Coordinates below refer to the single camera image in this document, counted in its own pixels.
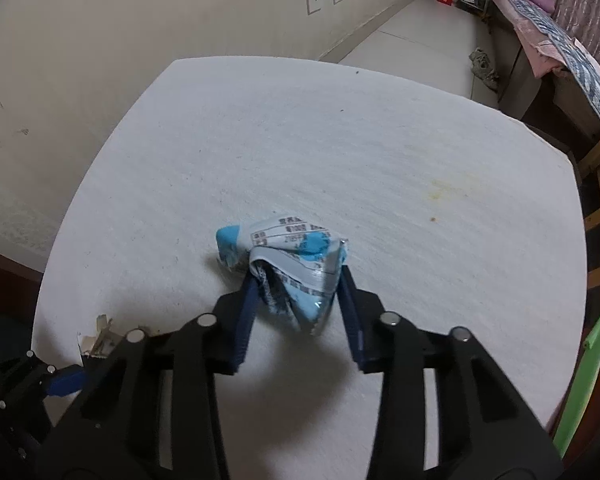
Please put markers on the blue plaid bed sheet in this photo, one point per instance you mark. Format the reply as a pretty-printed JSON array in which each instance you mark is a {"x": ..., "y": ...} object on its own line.
[{"x": 555, "y": 35}]

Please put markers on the grey shoes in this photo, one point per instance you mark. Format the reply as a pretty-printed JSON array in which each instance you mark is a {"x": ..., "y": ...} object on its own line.
[{"x": 482, "y": 67}]

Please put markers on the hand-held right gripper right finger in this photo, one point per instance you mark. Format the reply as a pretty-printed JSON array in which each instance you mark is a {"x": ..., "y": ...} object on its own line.
[{"x": 351, "y": 315}]

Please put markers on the red bin green rim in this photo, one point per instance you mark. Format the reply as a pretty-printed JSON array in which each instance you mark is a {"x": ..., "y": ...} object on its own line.
[{"x": 587, "y": 370}]

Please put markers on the wooden bed frame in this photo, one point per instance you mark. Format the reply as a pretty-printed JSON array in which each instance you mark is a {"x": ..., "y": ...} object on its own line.
[{"x": 565, "y": 95}]

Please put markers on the white paper scrap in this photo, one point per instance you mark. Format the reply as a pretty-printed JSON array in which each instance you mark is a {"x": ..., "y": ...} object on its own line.
[{"x": 97, "y": 342}]

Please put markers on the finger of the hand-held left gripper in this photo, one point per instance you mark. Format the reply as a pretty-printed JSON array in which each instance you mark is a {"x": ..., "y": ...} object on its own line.
[
  {"x": 67, "y": 382},
  {"x": 27, "y": 370}
]

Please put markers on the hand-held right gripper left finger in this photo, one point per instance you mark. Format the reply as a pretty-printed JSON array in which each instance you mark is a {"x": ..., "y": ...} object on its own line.
[{"x": 246, "y": 315}]

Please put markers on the light blue wrapper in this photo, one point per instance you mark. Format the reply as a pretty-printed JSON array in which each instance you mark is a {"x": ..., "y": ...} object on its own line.
[{"x": 290, "y": 260}]

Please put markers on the pink bed skirt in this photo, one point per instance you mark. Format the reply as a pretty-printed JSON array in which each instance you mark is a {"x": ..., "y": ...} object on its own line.
[{"x": 540, "y": 55}]

